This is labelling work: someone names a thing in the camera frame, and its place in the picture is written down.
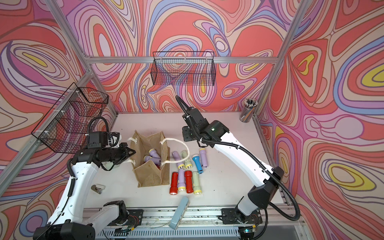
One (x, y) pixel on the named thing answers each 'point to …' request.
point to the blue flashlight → (197, 159)
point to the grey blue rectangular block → (180, 213)
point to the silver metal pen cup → (246, 113)
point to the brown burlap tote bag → (148, 174)
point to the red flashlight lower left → (173, 189)
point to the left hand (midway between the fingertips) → (136, 151)
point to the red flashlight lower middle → (189, 186)
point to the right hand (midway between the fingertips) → (189, 136)
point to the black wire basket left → (65, 128)
